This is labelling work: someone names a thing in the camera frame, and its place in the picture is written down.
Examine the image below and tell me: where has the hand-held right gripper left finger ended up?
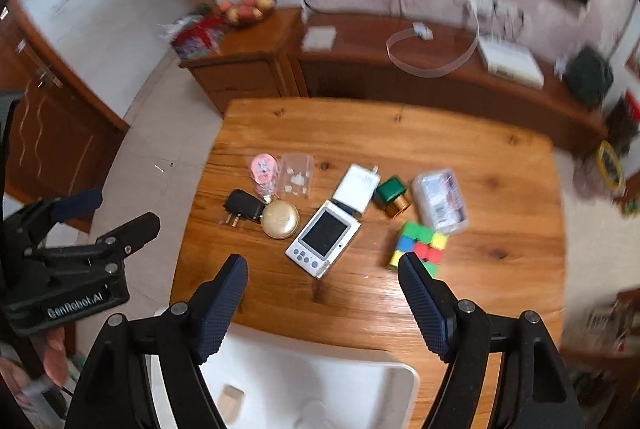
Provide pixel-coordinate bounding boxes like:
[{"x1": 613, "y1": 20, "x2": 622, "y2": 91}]
[{"x1": 65, "y1": 253, "x2": 249, "y2": 429}]

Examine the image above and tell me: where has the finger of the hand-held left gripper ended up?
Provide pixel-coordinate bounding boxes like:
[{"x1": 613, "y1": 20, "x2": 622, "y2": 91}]
[
  {"x1": 25, "y1": 211, "x2": 161, "y2": 269},
  {"x1": 4, "y1": 189, "x2": 103, "y2": 255}
]

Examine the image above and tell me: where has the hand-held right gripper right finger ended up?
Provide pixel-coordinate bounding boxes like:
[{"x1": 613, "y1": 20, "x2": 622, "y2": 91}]
[{"x1": 397, "y1": 253, "x2": 586, "y2": 429}]

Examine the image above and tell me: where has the colourful puzzle cube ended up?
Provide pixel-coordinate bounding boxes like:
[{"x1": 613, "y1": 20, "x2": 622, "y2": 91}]
[{"x1": 386, "y1": 221, "x2": 448, "y2": 279}]

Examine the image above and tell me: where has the black power adapter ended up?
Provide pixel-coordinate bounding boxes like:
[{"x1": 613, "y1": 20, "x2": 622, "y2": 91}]
[{"x1": 220, "y1": 190, "x2": 266, "y2": 227}]

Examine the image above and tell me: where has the gold round compact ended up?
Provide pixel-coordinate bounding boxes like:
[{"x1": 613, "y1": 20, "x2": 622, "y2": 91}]
[{"x1": 261, "y1": 200, "x2": 300, "y2": 241}]

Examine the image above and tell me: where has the clear plastic packet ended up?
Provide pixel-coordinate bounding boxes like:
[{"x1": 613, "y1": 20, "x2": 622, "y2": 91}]
[{"x1": 411, "y1": 167, "x2": 471, "y2": 235}]

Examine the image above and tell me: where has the white plastic bin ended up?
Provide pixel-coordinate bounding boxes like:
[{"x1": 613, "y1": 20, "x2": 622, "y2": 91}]
[{"x1": 147, "y1": 306, "x2": 421, "y2": 429}]

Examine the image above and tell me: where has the white handheld electronic device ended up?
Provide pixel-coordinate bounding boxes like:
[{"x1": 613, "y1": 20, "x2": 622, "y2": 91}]
[{"x1": 285, "y1": 199, "x2": 362, "y2": 281}]

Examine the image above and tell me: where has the pink round keychain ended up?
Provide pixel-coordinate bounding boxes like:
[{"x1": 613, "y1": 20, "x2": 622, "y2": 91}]
[{"x1": 248, "y1": 152, "x2": 282, "y2": 202}]

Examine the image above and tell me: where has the clear plastic case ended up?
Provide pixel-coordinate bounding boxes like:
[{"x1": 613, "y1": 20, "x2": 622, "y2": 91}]
[{"x1": 275, "y1": 153, "x2": 315, "y2": 200}]

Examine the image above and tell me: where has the person's left hand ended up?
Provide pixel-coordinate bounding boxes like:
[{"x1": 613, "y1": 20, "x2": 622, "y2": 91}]
[{"x1": 42, "y1": 326, "x2": 69, "y2": 387}]

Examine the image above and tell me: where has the wooden door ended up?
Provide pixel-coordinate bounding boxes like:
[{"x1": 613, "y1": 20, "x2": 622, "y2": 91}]
[{"x1": 0, "y1": 0, "x2": 132, "y2": 220}]

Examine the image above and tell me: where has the small wooden block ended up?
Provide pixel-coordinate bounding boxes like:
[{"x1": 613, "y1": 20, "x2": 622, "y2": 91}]
[{"x1": 220, "y1": 385, "x2": 247, "y2": 425}]

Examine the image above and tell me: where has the wooden shelf with clutter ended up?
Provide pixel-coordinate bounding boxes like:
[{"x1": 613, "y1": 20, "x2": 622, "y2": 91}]
[{"x1": 560, "y1": 289, "x2": 640, "y2": 410}]

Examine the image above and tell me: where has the wooden side cabinet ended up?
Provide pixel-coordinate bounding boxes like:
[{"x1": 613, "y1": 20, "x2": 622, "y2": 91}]
[{"x1": 179, "y1": 7, "x2": 306, "y2": 117}]

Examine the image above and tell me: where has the red gift box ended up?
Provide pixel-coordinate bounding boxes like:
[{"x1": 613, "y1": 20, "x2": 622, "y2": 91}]
[{"x1": 170, "y1": 11, "x2": 226, "y2": 60}]

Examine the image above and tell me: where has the wooden television cabinet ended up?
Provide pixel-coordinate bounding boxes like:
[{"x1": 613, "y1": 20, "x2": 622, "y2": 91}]
[{"x1": 285, "y1": 11, "x2": 608, "y2": 154}]

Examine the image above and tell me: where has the yellow rimmed jar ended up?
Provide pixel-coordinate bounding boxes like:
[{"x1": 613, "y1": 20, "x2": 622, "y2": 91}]
[{"x1": 572, "y1": 140, "x2": 626, "y2": 202}]

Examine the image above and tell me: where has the bowl of peaches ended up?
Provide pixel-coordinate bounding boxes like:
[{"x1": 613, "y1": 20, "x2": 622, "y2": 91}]
[{"x1": 217, "y1": 0, "x2": 277, "y2": 28}]

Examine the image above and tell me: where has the white set-top box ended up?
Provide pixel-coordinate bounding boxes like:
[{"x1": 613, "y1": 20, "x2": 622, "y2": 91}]
[{"x1": 477, "y1": 34, "x2": 545, "y2": 90}]

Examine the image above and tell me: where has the white pad on cabinet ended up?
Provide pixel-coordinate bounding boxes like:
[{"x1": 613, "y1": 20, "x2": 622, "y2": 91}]
[{"x1": 301, "y1": 26, "x2": 337, "y2": 51}]

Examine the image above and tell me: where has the dark green bag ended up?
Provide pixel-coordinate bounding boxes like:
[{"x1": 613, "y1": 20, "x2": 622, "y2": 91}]
[{"x1": 565, "y1": 46, "x2": 615, "y2": 107}]

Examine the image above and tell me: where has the red object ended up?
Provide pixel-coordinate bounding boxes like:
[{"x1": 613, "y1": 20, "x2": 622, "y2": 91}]
[{"x1": 622, "y1": 91, "x2": 640, "y2": 124}]

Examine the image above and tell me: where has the white looped cable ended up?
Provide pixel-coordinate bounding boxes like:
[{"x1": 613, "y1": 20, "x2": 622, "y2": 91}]
[{"x1": 386, "y1": 23, "x2": 480, "y2": 78}]

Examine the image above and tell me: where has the white wall outlet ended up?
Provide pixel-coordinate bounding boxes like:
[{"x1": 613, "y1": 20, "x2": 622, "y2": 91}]
[{"x1": 452, "y1": 0, "x2": 526, "y2": 27}]

